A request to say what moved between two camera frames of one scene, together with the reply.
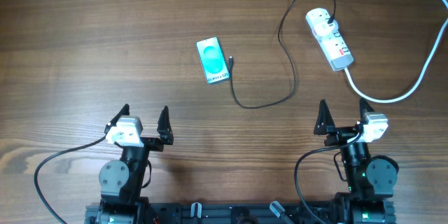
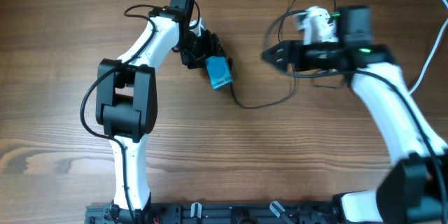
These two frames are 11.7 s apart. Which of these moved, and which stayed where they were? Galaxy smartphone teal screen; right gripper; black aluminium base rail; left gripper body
Moved: Galaxy smartphone teal screen; right gripper; left gripper body
Stayed: black aluminium base rail
